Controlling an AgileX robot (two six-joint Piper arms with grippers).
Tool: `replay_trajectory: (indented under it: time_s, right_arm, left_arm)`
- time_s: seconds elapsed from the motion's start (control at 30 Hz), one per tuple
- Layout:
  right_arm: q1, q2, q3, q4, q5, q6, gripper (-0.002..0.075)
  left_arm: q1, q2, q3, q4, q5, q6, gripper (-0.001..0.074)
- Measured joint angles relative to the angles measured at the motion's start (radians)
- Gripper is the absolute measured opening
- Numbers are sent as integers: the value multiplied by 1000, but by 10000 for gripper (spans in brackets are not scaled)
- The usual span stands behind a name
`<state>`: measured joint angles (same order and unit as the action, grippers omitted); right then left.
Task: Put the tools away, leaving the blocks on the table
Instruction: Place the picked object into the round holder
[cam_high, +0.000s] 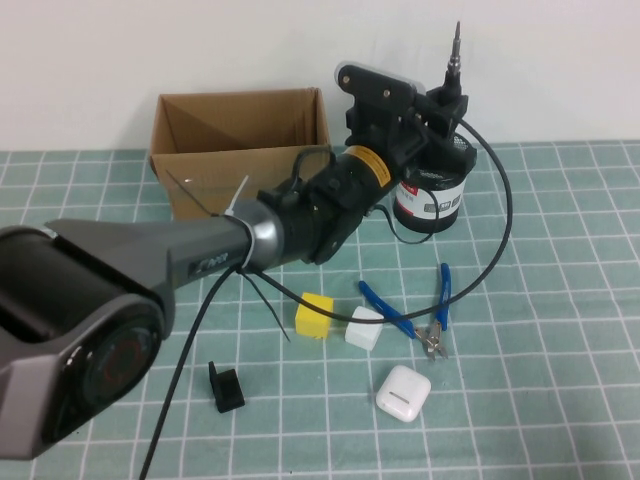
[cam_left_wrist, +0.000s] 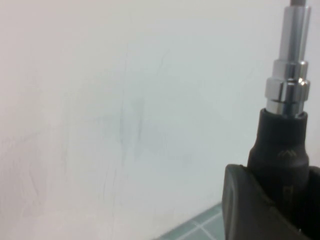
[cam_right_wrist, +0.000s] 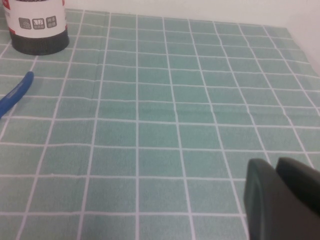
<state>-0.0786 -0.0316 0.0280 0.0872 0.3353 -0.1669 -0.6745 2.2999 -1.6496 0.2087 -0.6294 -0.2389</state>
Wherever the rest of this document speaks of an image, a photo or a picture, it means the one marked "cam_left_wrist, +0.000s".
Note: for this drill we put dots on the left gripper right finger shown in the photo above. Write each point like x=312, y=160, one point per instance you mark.
x=314, y=205

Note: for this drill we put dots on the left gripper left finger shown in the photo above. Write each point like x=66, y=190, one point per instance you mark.
x=250, y=220

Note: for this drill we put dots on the green checked tablecloth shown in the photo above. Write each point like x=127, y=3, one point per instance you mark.
x=200, y=227

